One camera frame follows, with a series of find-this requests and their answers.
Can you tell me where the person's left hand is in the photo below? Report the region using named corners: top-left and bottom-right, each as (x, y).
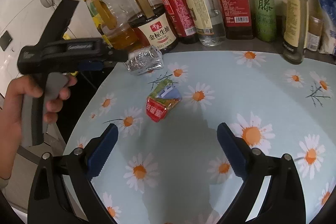
top-left (0, 74), bottom-right (78, 183)

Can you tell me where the soy sauce jug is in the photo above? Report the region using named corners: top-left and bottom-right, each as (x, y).
top-left (118, 0), bottom-right (178, 54)

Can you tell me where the small sesame oil bottle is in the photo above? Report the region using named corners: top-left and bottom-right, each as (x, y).
top-left (282, 0), bottom-right (309, 65)

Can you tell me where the white blue seasoning bag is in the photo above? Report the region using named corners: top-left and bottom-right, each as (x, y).
top-left (318, 0), bottom-right (336, 57)

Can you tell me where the daisy print blue tablecloth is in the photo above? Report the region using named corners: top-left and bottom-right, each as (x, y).
top-left (65, 51), bottom-right (335, 223)

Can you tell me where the red green snack packet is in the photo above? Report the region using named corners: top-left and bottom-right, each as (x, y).
top-left (146, 79), bottom-right (182, 122)

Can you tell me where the green label oil bottle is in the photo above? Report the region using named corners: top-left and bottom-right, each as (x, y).
top-left (83, 0), bottom-right (105, 37)

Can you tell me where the black wall socket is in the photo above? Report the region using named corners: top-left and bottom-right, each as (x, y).
top-left (0, 31), bottom-right (13, 51)

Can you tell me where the large cooking oil jug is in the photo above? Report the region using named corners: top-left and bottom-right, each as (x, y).
top-left (93, 0), bottom-right (142, 52)

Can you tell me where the small spice jar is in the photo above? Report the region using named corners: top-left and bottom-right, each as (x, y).
top-left (306, 16), bottom-right (323, 52)

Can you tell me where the yellow dish soap bottle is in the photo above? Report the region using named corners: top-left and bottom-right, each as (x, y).
top-left (63, 33), bottom-right (71, 40)

